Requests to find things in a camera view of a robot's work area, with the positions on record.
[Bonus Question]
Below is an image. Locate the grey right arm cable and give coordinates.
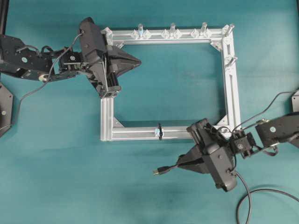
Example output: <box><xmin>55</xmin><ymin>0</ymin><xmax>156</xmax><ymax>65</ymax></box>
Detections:
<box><xmin>232</xmin><ymin>90</ymin><xmax>299</xmax><ymax>135</ymax></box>

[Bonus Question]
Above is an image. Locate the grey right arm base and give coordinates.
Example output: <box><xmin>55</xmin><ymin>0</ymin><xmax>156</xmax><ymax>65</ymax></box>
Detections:
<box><xmin>292</xmin><ymin>91</ymin><xmax>299</xmax><ymax>112</ymax></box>

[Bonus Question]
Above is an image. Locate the clear acrylic corner peg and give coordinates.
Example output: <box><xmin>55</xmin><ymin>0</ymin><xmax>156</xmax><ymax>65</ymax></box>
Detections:
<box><xmin>101</xmin><ymin>27</ymin><xmax>113</xmax><ymax>46</ymax></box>
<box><xmin>222</xmin><ymin>23</ymin><xmax>235</xmax><ymax>37</ymax></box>

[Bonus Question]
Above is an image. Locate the clear peg with blue tape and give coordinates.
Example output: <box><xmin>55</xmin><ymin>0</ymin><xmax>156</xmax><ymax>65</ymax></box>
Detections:
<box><xmin>130</xmin><ymin>23</ymin><xmax>152</xmax><ymax>40</ymax></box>

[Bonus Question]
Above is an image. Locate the grey left arm cable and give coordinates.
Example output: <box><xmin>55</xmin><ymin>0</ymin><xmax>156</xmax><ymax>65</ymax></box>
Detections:
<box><xmin>0</xmin><ymin>32</ymin><xmax>85</xmax><ymax>131</ymax></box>

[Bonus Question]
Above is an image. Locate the clear acrylic peg middle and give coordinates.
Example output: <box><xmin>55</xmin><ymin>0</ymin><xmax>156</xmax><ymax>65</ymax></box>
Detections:
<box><xmin>161</xmin><ymin>23</ymin><xmax>182</xmax><ymax>39</ymax></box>

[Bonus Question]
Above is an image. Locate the black vertical rail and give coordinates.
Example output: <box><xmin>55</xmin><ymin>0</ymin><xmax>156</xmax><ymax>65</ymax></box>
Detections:
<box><xmin>0</xmin><ymin>0</ymin><xmax>9</xmax><ymax>35</ymax></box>

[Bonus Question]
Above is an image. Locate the aluminium extrusion frame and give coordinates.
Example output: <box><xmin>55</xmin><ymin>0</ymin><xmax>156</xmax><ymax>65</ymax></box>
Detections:
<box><xmin>100</xmin><ymin>27</ymin><xmax>241</xmax><ymax>141</ymax></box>

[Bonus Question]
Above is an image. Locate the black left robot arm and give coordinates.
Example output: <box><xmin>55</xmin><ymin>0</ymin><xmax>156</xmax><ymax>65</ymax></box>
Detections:
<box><xmin>0</xmin><ymin>17</ymin><xmax>142</xmax><ymax>98</ymax></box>

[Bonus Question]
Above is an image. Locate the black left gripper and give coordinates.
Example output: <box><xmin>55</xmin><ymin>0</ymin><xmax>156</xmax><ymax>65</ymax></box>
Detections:
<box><xmin>79</xmin><ymin>17</ymin><xmax>142</xmax><ymax>98</ymax></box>

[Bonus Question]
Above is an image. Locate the clear acrylic peg right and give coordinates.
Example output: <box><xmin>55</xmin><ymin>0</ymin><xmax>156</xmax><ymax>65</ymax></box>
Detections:
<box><xmin>190</xmin><ymin>22</ymin><xmax>212</xmax><ymax>38</ymax></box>

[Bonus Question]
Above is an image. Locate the clear acrylic left corner peg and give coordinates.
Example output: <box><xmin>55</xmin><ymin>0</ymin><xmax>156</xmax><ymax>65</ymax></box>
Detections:
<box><xmin>101</xmin><ymin>27</ymin><xmax>113</xmax><ymax>46</ymax></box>

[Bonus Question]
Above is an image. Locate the clear acrylic side peg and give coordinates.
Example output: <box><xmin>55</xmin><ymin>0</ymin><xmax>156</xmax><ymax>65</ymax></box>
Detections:
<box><xmin>224</xmin><ymin>56</ymin><xmax>238</xmax><ymax>69</ymax></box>

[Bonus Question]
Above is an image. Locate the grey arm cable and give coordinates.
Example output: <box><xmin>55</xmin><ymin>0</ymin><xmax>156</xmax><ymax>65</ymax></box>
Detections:
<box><xmin>0</xmin><ymin>32</ymin><xmax>85</xmax><ymax>131</ymax></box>
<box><xmin>232</xmin><ymin>90</ymin><xmax>299</xmax><ymax>135</ymax></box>

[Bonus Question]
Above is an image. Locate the black USB cable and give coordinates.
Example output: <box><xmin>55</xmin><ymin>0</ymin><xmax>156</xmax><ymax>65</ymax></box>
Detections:
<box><xmin>152</xmin><ymin>166</ymin><xmax>299</xmax><ymax>224</ymax></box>

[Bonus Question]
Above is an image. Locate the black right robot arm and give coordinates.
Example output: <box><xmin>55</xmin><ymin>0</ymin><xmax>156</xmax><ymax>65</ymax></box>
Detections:
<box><xmin>176</xmin><ymin>112</ymin><xmax>299</xmax><ymax>192</ymax></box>

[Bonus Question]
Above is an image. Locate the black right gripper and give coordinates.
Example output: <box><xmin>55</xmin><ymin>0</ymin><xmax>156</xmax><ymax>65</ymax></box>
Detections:
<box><xmin>177</xmin><ymin>119</ymin><xmax>237</xmax><ymax>192</ymax></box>

